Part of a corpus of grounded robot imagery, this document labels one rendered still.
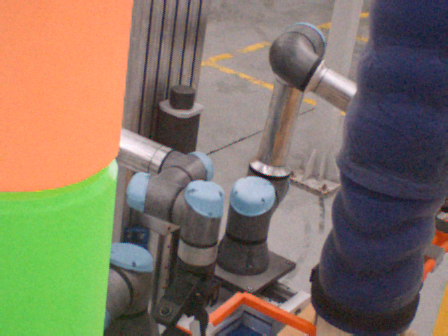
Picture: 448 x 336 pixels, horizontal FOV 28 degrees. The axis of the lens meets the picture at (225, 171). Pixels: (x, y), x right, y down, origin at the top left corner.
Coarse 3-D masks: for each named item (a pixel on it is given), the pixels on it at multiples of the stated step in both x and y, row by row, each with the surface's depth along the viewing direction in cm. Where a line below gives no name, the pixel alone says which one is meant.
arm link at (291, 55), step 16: (272, 48) 223; (288, 48) 219; (304, 48) 219; (272, 64) 223; (288, 64) 218; (304, 64) 217; (320, 64) 218; (288, 80) 220; (304, 80) 217; (320, 80) 218; (336, 80) 218; (320, 96) 220; (336, 96) 218; (352, 96) 217
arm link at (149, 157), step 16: (128, 144) 186; (144, 144) 185; (160, 144) 186; (128, 160) 186; (144, 160) 184; (160, 160) 183; (176, 160) 183; (192, 160) 183; (208, 160) 186; (192, 176) 179; (208, 176) 185
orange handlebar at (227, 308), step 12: (432, 264) 225; (228, 300) 198; (240, 300) 199; (252, 300) 199; (264, 300) 200; (216, 312) 193; (228, 312) 195; (264, 312) 198; (276, 312) 197; (288, 312) 197; (216, 324) 192; (288, 324) 196; (300, 324) 194
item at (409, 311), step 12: (312, 276) 192; (312, 288) 188; (324, 300) 183; (324, 312) 183; (336, 312) 181; (348, 312) 179; (360, 312) 179; (396, 312) 180; (408, 312) 181; (348, 324) 180; (360, 324) 179; (372, 324) 179; (384, 324) 179; (396, 324) 181
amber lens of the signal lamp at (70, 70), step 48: (0, 0) 16; (48, 0) 17; (96, 0) 17; (0, 48) 17; (48, 48) 17; (96, 48) 18; (0, 96) 17; (48, 96) 17; (96, 96) 18; (0, 144) 18; (48, 144) 18; (96, 144) 19
